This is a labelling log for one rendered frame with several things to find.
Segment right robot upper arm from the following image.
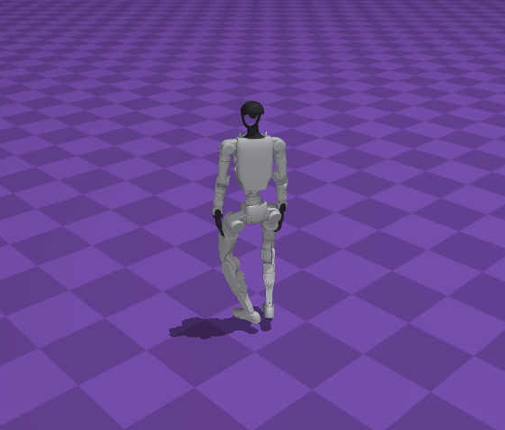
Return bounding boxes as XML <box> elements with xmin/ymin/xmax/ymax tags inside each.
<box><xmin>271</xmin><ymin>137</ymin><xmax>287</xmax><ymax>182</ymax></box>

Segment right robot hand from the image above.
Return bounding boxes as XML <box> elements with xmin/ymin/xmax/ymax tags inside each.
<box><xmin>273</xmin><ymin>203</ymin><xmax>286</xmax><ymax>232</ymax></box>

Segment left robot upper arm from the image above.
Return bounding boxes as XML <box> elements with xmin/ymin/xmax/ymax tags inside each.
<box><xmin>217</xmin><ymin>139</ymin><xmax>237</xmax><ymax>186</ymax></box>

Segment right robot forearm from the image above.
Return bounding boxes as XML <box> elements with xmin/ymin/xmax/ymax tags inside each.
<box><xmin>276</xmin><ymin>178</ymin><xmax>288</xmax><ymax>208</ymax></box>

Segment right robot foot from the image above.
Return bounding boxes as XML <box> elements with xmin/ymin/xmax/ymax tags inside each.
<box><xmin>262</xmin><ymin>302</ymin><xmax>275</xmax><ymax>318</ymax></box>

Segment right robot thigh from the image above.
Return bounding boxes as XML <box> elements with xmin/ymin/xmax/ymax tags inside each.
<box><xmin>261</xmin><ymin>202</ymin><xmax>281</xmax><ymax>263</ymax></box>

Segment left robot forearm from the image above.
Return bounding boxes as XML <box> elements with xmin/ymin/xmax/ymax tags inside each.
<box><xmin>212</xmin><ymin>176</ymin><xmax>227</xmax><ymax>216</ymax></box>

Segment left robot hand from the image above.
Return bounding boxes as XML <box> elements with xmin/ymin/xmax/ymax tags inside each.
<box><xmin>213</xmin><ymin>210</ymin><xmax>225</xmax><ymax>237</ymax></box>

